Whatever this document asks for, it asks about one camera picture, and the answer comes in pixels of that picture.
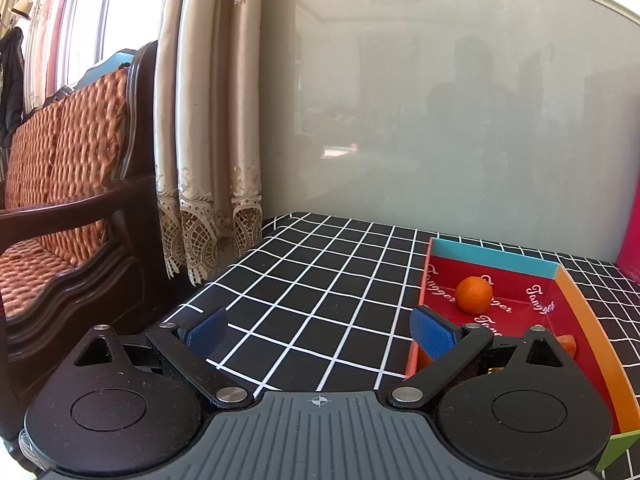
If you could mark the window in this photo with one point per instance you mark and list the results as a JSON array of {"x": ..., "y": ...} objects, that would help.
[{"x": 100, "y": 10}]

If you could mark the pink thermos jug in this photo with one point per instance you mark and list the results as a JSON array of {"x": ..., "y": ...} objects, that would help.
[{"x": 631, "y": 255}]

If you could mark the orange woven chair cushion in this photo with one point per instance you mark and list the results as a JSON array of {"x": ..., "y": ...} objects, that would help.
[{"x": 75, "y": 150}]

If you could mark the red printed cardboard box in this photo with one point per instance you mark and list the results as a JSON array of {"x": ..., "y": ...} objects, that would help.
[{"x": 520, "y": 320}]

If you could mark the beige lace curtain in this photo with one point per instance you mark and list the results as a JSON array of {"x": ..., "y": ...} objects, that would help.
[{"x": 210, "y": 110}]

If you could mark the pale straw hat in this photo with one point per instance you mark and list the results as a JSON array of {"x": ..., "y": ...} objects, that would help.
[{"x": 22, "y": 8}]

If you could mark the dark wooden armchair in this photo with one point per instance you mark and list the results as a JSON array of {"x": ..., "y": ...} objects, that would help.
[{"x": 75, "y": 205}]

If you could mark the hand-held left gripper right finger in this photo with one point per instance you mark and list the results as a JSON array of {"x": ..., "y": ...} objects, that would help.
[{"x": 435, "y": 335}]

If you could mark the dark hanging coat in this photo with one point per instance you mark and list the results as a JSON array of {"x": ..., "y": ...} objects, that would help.
[{"x": 11, "y": 85}]

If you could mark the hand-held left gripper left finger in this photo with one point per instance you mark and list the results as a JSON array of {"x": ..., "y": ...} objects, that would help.
[{"x": 207, "y": 333}]

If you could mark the orange carrot piece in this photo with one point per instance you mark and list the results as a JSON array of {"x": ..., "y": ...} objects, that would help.
[
  {"x": 569, "y": 344},
  {"x": 424, "y": 358}
]

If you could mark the black white checked tablecloth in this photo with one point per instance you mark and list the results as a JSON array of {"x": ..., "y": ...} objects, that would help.
[{"x": 325, "y": 285}]

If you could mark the tangerine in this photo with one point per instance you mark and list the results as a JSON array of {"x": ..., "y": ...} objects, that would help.
[{"x": 474, "y": 294}]

